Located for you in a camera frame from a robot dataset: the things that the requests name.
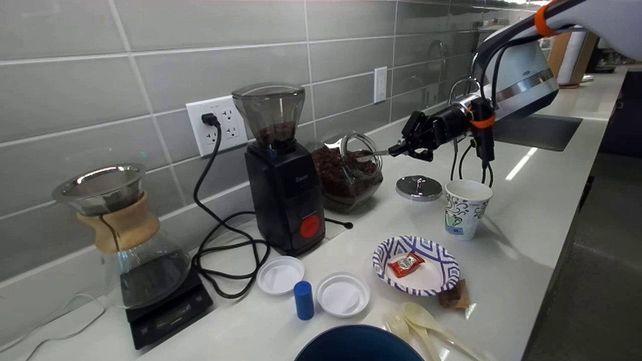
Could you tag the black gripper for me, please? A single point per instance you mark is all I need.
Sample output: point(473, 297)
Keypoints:
point(427, 130)

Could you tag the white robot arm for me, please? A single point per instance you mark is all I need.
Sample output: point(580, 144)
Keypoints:
point(513, 77)

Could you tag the patterned paper cup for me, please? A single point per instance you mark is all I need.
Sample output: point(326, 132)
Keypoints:
point(464, 207)

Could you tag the glass jar with coffee beans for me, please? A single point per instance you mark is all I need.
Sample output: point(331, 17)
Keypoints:
point(345, 184)

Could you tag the black coffee grinder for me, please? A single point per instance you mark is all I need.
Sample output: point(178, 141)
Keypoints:
point(281, 173)

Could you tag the glass pour-over coffee maker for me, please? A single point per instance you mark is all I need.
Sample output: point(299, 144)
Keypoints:
point(115, 206)

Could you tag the silver jar lid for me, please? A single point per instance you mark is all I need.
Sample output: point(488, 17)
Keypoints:
point(418, 187)

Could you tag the blue patterned paper plate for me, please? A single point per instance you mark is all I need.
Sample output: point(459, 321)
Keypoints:
point(435, 276)

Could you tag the red sauce packet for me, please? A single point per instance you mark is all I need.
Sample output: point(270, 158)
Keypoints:
point(406, 266)

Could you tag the brown food piece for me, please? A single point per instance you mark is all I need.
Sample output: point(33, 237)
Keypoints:
point(456, 297)

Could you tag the white round lid right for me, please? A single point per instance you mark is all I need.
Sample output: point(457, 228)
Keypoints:
point(344, 296)

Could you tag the wooden disposable cutlery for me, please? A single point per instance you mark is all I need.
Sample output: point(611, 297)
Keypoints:
point(413, 321)

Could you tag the small blue cylinder cap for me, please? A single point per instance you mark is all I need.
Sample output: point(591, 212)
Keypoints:
point(304, 299)

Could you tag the dark blue bowl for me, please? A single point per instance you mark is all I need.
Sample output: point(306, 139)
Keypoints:
point(357, 343)

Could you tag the black kitchen scale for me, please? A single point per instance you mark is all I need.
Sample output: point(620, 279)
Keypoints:
point(168, 316)

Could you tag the white light switch plate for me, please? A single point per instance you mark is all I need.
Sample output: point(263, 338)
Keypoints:
point(380, 85)

